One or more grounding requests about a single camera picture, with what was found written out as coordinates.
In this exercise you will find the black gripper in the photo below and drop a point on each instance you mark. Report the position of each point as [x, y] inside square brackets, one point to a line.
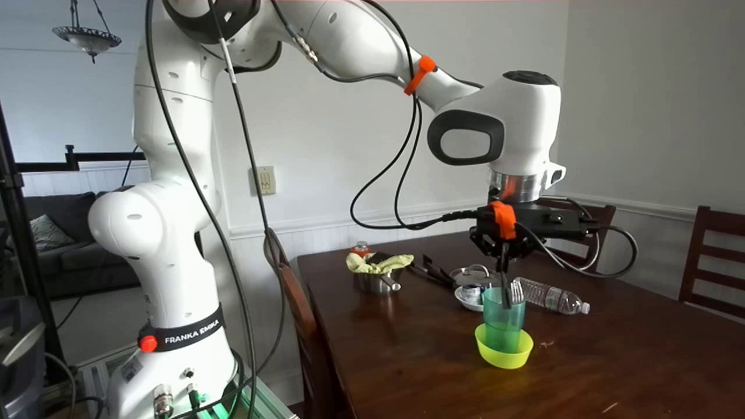
[508, 228]

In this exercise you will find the silver metal spoon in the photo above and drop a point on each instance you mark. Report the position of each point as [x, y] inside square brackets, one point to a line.
[505, 298]

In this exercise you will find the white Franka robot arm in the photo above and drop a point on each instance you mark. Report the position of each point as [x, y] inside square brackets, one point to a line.
[177, 233]

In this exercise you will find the translucent green plastic cup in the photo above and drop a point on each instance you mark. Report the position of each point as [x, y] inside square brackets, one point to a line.
[504, 326]

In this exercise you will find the clear plastic water bottle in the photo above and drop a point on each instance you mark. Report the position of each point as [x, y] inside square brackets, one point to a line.
[556, 296]

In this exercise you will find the black kitchen tongs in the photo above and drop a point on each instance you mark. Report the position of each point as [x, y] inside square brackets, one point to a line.
[438, 271]

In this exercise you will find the yellow-green plastic bowl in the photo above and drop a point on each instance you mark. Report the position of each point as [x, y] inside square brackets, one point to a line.
[504, 360]

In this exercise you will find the dark slatted wooden chair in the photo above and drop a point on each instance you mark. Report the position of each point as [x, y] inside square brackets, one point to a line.
[606, 233]
[719, 221]

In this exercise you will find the yellow toy on table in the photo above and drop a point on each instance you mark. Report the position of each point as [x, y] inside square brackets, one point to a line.
[376, 261]

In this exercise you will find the brown curved-back wooden chair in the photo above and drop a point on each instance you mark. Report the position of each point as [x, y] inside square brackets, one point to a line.
[292, 286]

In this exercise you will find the green robot mounting platform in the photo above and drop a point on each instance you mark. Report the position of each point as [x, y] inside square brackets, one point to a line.
[265, 404]

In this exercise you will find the dark grey sofa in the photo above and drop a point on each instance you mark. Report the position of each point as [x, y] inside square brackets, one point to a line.
[71, 259]

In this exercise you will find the black horizontal boom bar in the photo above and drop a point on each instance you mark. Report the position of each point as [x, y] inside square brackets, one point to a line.
[77, 158]

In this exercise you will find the grey sofa pillow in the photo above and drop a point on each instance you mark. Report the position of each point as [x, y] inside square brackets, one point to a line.
[49, 233]

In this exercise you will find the hanging ceiling chandelier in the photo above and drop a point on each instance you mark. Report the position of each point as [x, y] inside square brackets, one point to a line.
[89, 39]

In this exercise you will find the black tripod stand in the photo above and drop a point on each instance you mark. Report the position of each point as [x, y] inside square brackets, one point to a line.
[20, 233]

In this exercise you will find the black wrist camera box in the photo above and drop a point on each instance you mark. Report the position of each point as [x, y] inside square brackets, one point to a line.
[567, 219]

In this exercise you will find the beige wall switch plate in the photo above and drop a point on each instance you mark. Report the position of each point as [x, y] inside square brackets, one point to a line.
[267, 179]

